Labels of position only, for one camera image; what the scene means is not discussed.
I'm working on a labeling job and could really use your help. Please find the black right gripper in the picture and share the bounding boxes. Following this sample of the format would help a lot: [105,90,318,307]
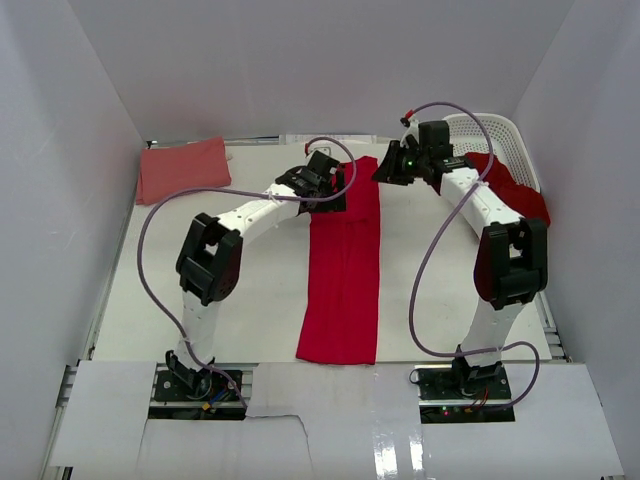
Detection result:
[371,141,429,187]

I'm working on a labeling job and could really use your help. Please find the bright red t shirt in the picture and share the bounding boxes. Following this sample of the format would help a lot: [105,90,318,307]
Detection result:
[296,156,381,365]

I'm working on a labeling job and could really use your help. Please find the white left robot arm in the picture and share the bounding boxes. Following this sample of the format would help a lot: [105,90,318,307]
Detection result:
[172,164,346,399]

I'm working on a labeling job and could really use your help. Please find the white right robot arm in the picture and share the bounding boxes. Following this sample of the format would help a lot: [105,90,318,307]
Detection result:
[372,138,548,399]

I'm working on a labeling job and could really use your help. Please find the white plastic perforated basket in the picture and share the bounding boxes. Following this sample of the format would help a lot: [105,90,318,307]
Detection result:
[444,113,541,193]

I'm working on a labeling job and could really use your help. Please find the folded salmon pink t shirt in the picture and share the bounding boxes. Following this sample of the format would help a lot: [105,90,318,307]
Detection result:
[136,137,232,205]

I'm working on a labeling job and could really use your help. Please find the dark red crumpled t shirt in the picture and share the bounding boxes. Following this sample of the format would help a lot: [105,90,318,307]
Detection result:
[470,156,551,227]

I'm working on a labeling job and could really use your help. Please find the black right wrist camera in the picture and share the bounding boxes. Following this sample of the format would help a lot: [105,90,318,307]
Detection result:
[401,120,453,160]

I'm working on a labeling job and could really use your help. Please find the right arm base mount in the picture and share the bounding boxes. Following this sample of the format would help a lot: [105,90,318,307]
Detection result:
[409,366,515,425]

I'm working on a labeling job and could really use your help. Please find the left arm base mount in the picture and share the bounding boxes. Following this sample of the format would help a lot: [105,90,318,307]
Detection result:
[148,369,246,421]

